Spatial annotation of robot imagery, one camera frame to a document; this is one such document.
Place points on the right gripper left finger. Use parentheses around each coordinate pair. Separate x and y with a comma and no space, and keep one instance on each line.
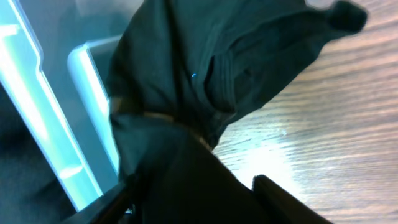
(107,209)

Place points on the clear plastic storage bin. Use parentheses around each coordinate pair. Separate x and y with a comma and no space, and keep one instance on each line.
(57,152)

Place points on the black garment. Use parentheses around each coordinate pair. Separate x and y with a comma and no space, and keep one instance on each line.
(182,72)

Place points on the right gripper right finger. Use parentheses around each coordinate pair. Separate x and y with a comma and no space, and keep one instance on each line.
(281,206)

